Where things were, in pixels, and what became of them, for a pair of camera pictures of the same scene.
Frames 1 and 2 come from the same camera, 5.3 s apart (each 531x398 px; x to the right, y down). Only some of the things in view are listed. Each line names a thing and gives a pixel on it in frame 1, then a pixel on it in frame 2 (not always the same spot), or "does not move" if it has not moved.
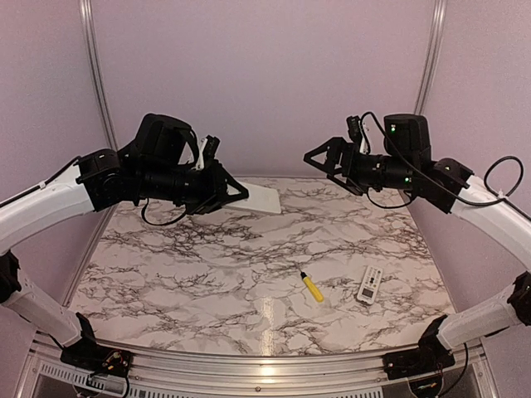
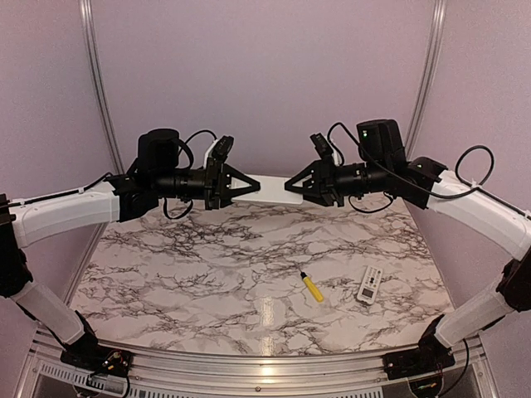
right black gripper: [338, 146] to [323, 181]
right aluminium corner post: [437, 26] does not move
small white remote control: [370, 284] does not move
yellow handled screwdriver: [312, 287] does not move
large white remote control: [260, 199] to [272, 189]
